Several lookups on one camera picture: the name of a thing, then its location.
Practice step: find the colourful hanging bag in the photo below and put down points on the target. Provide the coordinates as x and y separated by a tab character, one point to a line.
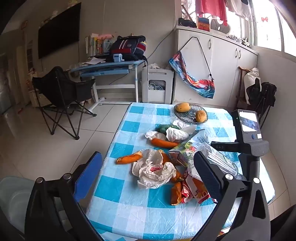
198	88

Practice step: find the printed clear plastic wrapper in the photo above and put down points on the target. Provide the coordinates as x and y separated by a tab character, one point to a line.
200	138

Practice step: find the red snack wrapper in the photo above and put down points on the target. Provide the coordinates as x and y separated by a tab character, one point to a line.
198	194

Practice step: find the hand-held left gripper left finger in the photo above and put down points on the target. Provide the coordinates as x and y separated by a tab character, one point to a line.
89	173

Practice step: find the white plastic bag red print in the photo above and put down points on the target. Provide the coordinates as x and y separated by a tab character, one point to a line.
152	176

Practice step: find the orange peel piece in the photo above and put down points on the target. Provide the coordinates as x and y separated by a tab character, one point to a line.
178	176
175	194

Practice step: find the orange picture box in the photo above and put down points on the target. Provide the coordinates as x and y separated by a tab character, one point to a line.
203	24

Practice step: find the clear plastic bag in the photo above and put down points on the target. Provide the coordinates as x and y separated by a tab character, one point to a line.
222	160

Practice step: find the row of books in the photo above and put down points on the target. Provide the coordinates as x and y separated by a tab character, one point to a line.
92	45

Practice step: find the large white tissue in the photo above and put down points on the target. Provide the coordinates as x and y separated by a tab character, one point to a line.
175	134

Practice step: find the black shoes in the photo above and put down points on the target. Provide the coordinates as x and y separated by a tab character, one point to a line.
186	22

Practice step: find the small pale shoes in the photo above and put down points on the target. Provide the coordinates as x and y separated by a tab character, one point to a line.
240	40

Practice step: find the black folded chair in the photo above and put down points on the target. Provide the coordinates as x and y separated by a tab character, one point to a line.
268	92

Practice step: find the dark striped backpack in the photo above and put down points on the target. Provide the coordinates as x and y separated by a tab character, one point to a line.
128	47

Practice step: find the black wall television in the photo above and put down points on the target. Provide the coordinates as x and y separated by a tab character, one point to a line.
57	32

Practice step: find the brownish orange mango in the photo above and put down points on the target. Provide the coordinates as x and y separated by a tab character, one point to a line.
200	115

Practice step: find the glass fruit plate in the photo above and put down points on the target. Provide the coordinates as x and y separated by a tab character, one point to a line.
185	117

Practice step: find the red bow window sticker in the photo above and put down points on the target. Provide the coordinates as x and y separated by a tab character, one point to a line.
264	19

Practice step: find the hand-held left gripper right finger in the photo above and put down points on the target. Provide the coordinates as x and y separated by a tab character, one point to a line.
205	176

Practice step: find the blue checkered tablecloth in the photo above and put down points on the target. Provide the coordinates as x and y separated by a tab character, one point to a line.
129	208

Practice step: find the dark wooden chair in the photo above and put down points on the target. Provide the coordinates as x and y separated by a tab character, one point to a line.
240	78

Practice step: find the white low drawer cabinet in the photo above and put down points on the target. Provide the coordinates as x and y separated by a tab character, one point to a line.
38	99

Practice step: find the pale green plastic chair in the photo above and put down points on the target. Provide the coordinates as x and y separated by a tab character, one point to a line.
13	197

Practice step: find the white hanging garment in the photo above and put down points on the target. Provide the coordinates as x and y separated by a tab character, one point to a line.
240	10

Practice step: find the black folding camping chair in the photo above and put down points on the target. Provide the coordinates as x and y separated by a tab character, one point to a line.
60	85

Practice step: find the blue study desk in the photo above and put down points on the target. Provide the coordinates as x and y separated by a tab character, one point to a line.
108	67

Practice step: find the red hanging garment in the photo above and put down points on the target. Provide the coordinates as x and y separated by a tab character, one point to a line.
210	8

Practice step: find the loose white papers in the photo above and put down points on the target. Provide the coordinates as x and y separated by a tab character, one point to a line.
93	61

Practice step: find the blue pencil sharpener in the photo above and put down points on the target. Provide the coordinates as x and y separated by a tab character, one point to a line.
118	58

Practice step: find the small white tissue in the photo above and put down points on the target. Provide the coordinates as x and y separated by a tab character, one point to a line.
151	134

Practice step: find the pink plush toy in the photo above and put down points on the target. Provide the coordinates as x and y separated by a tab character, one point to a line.
105	36

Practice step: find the white sack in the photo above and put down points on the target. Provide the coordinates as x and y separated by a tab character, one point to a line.
251	77

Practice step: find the green red juice carton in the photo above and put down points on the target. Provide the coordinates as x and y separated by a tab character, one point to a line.
180	155

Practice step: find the orange carrot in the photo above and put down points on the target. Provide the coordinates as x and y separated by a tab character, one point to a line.
161	143

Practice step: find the yellow mango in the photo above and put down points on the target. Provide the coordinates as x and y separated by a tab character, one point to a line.
182	107

